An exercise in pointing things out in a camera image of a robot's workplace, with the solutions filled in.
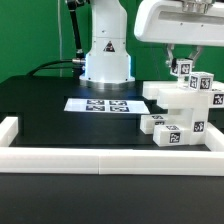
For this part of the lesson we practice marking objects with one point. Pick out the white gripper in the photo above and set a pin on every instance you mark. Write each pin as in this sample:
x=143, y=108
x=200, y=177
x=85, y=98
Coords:
x=164, y=21

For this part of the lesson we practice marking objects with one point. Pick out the white tagged cube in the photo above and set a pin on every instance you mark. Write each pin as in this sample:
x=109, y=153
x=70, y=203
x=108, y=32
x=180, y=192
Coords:
x=181, y=67
x=200, y=81

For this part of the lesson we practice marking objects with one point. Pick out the white chair back frame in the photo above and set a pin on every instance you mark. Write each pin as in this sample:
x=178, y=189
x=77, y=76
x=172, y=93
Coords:
x=172, y=95

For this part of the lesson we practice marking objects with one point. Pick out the white chair seat part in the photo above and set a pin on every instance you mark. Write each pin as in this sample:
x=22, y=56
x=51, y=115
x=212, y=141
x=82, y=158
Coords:
x=193, y=121

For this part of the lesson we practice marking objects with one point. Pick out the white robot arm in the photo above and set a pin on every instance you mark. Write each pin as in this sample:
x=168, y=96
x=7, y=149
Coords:
x=108, y=64

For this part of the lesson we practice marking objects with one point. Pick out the white tag sheet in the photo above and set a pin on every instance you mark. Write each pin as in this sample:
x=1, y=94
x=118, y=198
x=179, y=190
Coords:
x=106, y=106

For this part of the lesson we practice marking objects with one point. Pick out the white U-shaped fence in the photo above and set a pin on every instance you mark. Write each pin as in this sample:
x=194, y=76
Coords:
x=108, y=162

